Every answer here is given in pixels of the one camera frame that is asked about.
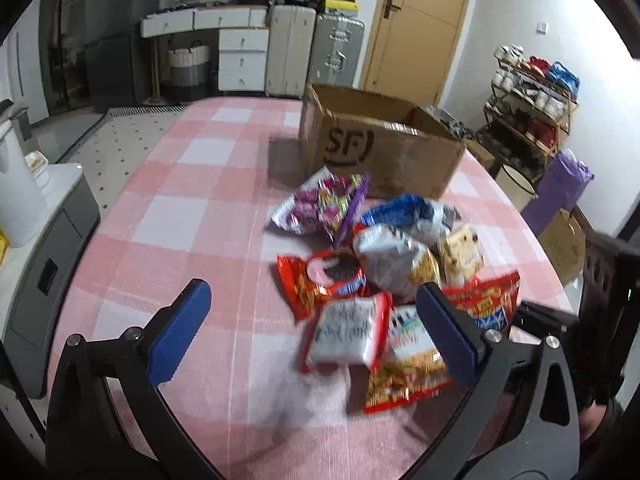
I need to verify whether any yellow cracker biscuit packet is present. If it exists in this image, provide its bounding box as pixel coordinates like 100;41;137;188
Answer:
438;226;485;287

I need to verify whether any white purple snack bag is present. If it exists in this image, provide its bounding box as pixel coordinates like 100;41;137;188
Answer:
352;224;442;302

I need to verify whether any red snack bag black circle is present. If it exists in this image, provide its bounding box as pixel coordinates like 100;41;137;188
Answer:
276;249;368;322

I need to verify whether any red orange snack bag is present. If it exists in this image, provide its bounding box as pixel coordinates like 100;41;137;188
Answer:
442;271;521;336

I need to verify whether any white red-edged snack packet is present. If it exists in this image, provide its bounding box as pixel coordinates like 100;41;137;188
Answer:
299;292;393;374

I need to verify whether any small cardboard box on floor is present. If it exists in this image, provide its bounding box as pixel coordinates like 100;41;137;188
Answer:
538;209;585;286

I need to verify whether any blue white snack bag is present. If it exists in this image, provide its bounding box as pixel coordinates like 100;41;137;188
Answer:
360;194;462;246

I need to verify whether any pink checkered tablecloth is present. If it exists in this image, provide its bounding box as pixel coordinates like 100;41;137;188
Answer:
46;88;570;479

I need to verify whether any grey white side cabinet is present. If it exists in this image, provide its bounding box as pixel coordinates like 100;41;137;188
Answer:
1;162;101;399

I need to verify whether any pink purple candy bag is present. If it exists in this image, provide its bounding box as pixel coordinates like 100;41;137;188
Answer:
271;167;371;247

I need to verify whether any dotted floor rug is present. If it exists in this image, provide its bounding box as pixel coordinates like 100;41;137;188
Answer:
60;104;188;219

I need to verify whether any brown SF cardboard box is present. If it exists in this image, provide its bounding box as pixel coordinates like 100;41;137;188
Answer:
298;84;465;200

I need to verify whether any striped laundry basket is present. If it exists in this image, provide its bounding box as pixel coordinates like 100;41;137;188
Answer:
168;42;210;102

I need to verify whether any shoe rack with shoes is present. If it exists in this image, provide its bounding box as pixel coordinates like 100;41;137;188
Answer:
478;44;580;182

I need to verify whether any white drawer desk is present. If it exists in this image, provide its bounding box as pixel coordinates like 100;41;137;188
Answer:
141;6;270;92

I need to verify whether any beige suitcase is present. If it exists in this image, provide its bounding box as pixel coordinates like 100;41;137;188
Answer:
265;4;317;98

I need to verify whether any silver suitcase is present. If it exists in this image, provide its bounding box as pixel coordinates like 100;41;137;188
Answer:
308;14;364;87

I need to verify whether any dark grey refrigerator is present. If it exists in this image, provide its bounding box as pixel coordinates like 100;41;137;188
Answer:
85;0;160;113

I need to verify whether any wooden door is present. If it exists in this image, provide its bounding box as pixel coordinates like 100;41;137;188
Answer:
360;0;469;105

